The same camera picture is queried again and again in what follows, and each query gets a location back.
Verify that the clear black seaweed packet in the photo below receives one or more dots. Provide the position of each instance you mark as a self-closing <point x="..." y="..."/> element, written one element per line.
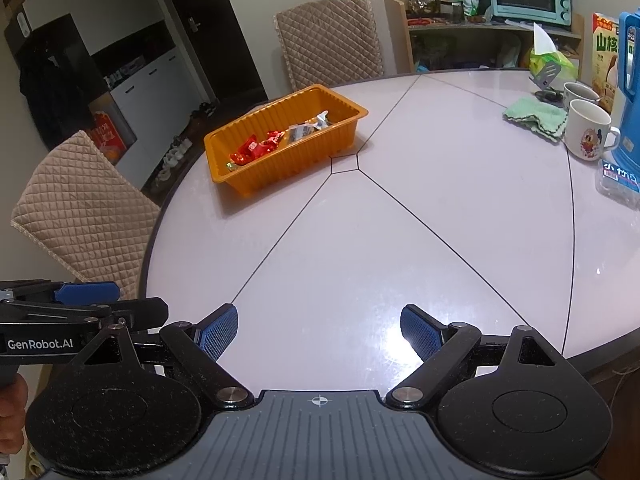
<point x="301" y="133"/>

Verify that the white dotted mug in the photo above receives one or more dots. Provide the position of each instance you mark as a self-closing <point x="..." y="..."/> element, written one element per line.
<point x="580" y="92"/>

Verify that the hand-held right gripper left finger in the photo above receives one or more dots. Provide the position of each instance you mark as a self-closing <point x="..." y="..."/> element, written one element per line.
<point x="217" y="332"/>

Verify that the white cabinet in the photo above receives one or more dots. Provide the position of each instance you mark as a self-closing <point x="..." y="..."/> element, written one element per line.
<point x="150" y="80"/>

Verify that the orange plastic tray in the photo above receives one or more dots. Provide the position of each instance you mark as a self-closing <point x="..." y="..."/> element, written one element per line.
<point x="300" y="167"/>

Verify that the green cloth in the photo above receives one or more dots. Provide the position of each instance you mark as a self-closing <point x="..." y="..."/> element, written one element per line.
<point x="535" y="115"/>

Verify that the clear tissue pack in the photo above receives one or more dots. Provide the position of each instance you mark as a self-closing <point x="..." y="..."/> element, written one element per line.
<point x="620" y="182"/>

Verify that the person's left hand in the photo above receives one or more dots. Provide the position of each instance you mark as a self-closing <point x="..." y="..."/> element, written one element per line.
<point x="12" y="415"/>

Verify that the green tissue box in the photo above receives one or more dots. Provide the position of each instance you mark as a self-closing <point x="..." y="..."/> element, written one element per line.
<point x="542" y="57"/>

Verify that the blue thermos jug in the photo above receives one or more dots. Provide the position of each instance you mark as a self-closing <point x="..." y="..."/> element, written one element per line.
<point x="630" y="95"/>

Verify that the green candy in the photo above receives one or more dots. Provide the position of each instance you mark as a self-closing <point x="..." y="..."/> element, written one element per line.
<point x="231" y="166"/>

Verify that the beige quilted chair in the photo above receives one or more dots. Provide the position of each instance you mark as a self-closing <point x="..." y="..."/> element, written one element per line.
<point x="330" y="45"/>
<point x="85" y="210"/>

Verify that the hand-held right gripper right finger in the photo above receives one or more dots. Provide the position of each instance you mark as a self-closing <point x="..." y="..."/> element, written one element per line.
<point x="422" y="332"/>

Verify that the wooden shelf unit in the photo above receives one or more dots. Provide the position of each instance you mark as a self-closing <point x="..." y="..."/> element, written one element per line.
<point x="397" y="35"/>

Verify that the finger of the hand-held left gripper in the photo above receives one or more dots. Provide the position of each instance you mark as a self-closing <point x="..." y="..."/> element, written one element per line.
<point x="145" y="310"/>
<point x="85" y="291"/>

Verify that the bright red snack packet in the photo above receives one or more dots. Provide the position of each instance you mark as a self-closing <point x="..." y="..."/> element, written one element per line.
<point x="245" y="152"/>

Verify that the dark red picture snack packet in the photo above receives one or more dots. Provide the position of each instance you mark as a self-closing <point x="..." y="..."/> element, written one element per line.
<point x="271" y="142"/>

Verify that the red gift box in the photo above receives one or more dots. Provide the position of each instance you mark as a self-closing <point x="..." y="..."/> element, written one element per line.
<point x="112" y="132"/>

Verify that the grey phone stand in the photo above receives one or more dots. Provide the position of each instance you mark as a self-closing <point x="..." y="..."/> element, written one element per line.
<point x="547" y="75"/>

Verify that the white cartoon mug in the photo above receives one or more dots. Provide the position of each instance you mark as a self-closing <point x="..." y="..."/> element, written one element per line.
<point x="587" y="132"/>

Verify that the row of shoes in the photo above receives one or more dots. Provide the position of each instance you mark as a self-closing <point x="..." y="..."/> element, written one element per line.
<point x="175" y="155"/>

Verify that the dark door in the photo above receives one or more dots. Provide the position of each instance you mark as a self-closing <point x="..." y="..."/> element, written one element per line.
<point x="215" y="25"/>

